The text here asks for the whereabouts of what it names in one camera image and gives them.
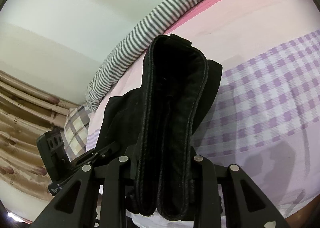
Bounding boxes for pink purple bed sheet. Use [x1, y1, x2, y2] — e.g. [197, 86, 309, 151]
[89, 0, 319, 227]

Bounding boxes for grey white striped blanket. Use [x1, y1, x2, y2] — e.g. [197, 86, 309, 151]
[86, 0, 204, 111]

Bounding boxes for brown curtain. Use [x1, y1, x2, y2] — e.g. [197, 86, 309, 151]
[1, 72, 78, 201]

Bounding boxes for plaid pillow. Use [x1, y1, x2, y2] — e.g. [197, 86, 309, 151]
[63, 104, 91, 161]

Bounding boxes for black pants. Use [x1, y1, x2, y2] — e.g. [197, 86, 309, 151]
[96, 35, 222, 221]

